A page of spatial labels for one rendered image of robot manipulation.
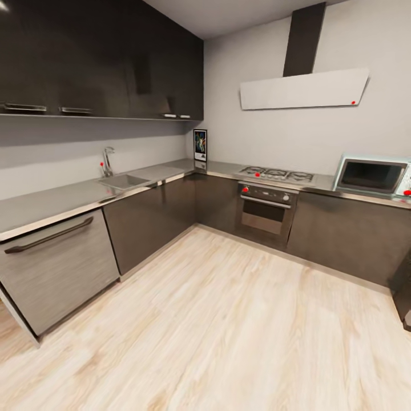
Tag poster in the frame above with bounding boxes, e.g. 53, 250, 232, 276
194, 129, 207, 162

